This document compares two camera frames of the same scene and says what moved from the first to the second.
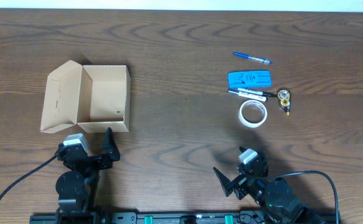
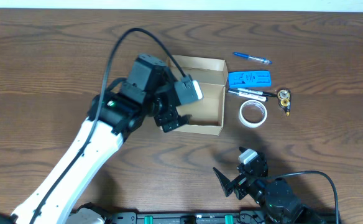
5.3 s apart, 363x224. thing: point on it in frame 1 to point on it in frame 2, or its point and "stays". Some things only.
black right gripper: [240, 183] stays
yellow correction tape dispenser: [284, 99] stays
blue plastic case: [249, 79] stays
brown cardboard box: [93, 97] to [207, 113]
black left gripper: [109, 147] to [168, 114]
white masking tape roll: [256, 124] stays
